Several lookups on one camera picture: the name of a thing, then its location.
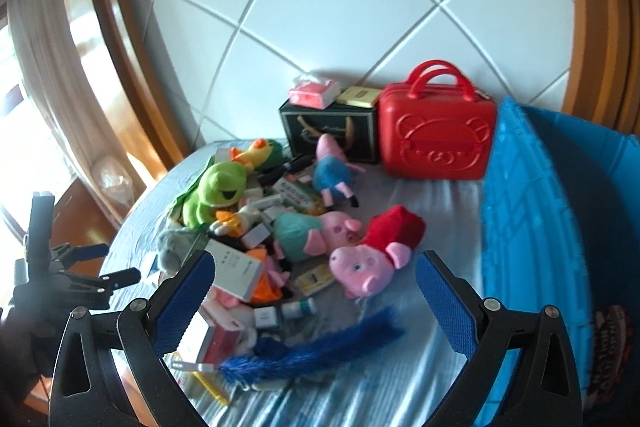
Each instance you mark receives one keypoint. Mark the beige curtain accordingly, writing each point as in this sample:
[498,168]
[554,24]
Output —
[55,97]

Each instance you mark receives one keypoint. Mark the pig plush with red dress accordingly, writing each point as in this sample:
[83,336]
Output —
[367,264]

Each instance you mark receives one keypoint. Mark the blue plastic crate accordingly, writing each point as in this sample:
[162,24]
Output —
[530,232]

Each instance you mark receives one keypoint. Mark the pink box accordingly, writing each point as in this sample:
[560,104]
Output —
[222,337]

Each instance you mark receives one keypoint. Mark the yellow and green duck plush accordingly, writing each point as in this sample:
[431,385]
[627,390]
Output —
[257,154]

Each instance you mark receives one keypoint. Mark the small yellow and black box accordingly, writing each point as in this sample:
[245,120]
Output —
[315,281]

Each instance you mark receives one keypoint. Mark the pig plush with blue body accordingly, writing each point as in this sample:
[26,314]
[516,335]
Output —
[332,172]

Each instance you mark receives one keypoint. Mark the yellow flat box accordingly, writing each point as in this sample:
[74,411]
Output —
[359,97]

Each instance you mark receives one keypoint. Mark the blue furry tail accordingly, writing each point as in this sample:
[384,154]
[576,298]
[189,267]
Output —
[320,347]

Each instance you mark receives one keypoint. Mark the grey furry plush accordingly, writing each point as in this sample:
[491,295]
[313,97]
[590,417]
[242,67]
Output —
[175,249]

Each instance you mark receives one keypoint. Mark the green and white medicine box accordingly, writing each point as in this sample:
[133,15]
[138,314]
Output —
[297,196]

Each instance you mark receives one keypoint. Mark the white carton box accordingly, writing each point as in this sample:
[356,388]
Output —
[235,269]

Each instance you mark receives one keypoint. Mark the pig plush with teal dress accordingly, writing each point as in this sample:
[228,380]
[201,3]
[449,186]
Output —
[310,232]

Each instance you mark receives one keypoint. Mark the red toy suitcase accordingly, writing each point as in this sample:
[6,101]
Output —
[437,137]

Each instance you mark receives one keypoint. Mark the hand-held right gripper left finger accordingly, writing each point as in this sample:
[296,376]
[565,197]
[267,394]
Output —
[185,297]

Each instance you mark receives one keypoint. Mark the pink tissue packet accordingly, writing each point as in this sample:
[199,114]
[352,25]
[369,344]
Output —
[312,92]

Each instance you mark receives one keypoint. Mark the small white box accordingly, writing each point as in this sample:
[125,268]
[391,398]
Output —
[266,319]

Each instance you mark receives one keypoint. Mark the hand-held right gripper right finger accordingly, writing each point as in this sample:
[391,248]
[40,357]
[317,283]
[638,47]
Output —
[445,302]

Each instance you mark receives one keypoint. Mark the black gift box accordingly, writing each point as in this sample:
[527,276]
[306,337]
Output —
[330,134]

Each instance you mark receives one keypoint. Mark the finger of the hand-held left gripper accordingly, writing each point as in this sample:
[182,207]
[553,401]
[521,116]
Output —
[82,254]
[100,287]

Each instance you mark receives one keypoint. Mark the clear plastic bag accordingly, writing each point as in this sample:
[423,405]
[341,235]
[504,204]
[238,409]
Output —
[112,179]

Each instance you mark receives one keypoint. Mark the white and green tube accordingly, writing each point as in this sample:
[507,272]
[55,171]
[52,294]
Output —
[300,308]

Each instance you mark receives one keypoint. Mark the wooden cabinet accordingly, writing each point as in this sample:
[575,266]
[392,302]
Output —
[85,212]

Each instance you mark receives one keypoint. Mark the white and orange plush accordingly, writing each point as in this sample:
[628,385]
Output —
[240,219]

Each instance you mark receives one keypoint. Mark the green frog plush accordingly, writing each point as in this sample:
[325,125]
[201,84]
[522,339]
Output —
[215,194]

